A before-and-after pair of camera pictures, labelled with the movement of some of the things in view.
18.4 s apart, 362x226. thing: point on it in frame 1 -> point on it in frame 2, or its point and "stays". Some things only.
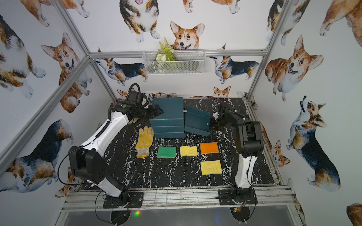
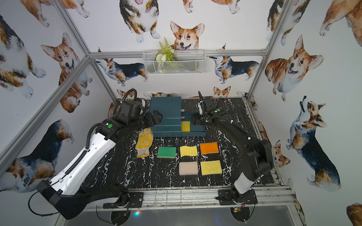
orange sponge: (209, 148) stays
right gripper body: (217, 124) -> (200, 119)
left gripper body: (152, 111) -> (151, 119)
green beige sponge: (167, 152) stays
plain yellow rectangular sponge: (210, 167) stays
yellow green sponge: (188, 150) stays
